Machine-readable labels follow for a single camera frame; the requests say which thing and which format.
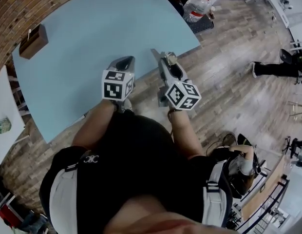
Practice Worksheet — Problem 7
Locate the light blue table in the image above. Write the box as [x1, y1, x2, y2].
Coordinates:
[11, 0, 202, 143]

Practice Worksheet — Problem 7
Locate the long white workbench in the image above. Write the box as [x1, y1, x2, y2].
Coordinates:
[245, 0, 294, 29]

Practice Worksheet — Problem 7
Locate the grey harness strap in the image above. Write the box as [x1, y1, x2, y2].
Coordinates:
[49, 163, 80, 234]
[201, 160, 227, 228]

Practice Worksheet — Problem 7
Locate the black equipment stand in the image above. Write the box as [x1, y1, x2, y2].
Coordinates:
[286, 136, 302, 167]

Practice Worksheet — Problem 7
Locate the red box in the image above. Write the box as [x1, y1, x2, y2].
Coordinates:
[0, 203, 18, 223]

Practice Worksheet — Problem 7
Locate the brown wooden box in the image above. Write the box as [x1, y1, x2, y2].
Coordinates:
[19, 23, 49, 60]

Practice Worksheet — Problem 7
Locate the green drink can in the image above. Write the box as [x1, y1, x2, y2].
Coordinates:
[0, 116, 12, 134]

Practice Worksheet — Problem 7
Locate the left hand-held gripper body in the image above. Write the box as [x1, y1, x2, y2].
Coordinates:
[101, 55, 136, 107]

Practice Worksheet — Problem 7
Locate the person's torso in black shirt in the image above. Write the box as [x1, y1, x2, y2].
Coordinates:
[38, 111, 233, 234]

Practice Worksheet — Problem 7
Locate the person's left forearm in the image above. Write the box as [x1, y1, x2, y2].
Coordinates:
[72, 98, 117, 151]

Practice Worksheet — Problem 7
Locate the clear water bottle red cap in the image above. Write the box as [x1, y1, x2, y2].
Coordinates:
[183, 0, 216, 23]

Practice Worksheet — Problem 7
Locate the wooden desk with white legs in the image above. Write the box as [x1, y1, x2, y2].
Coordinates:
[241, 155, 292, 219]

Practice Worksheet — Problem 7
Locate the black cart with red handle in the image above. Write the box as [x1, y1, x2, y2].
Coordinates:
[159, 0, 214, 35]

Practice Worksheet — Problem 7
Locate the white table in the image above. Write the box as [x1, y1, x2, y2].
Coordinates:
[0, 64, 27, 165]

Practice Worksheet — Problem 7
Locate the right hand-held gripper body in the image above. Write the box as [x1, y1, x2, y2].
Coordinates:
[157, 54, 202, 111]

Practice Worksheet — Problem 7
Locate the person's left grey shoe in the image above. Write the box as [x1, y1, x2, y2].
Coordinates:
[121, 98, 133, 113]

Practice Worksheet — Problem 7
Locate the person's right forearm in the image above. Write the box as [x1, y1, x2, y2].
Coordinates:
[168, 109, 204, 160]

